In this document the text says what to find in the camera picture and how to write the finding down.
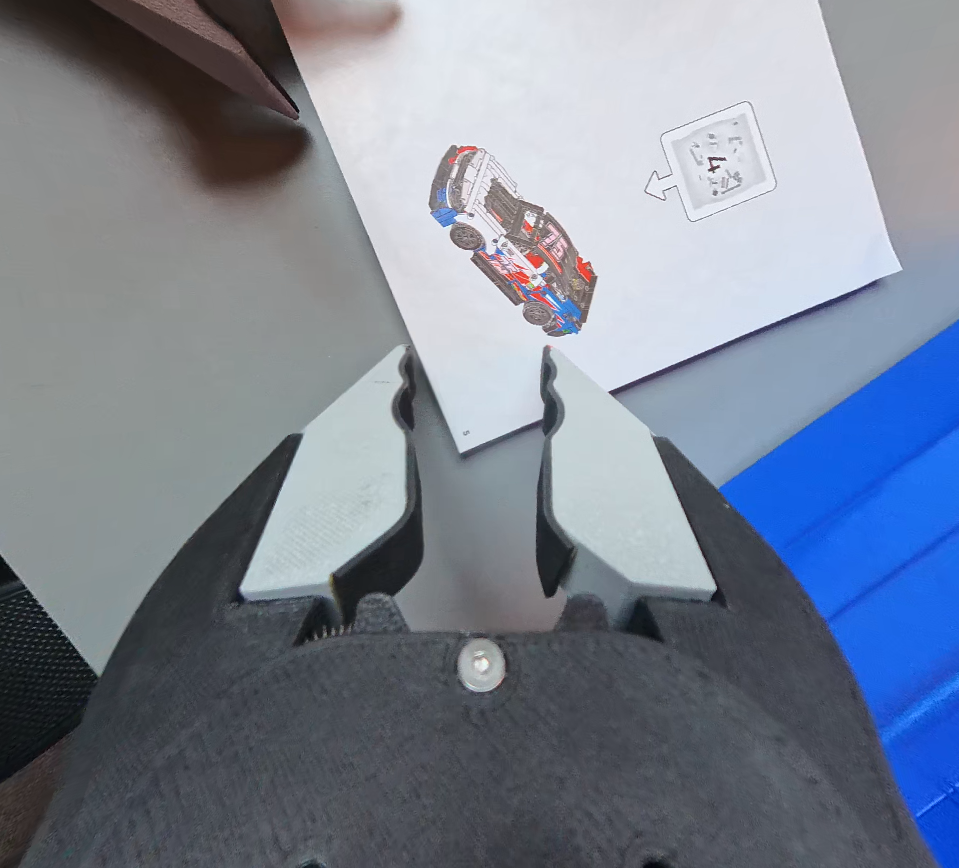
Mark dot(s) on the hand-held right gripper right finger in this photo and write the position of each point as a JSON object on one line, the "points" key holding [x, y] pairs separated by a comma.
{"points": [[625, 508]]}

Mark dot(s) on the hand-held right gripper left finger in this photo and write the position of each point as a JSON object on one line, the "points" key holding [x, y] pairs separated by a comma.
{"points": [[337, 501]]}

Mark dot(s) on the white lego instruction booklet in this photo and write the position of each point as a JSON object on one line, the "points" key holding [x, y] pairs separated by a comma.
{"points": [[599, 81]]}

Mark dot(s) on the blue plastic bin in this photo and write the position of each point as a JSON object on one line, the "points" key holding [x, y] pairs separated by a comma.
{"points": [[876, 546]]}

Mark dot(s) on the black mesh chair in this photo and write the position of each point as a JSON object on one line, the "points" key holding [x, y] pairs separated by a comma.
{"points": [[37, 666]]}

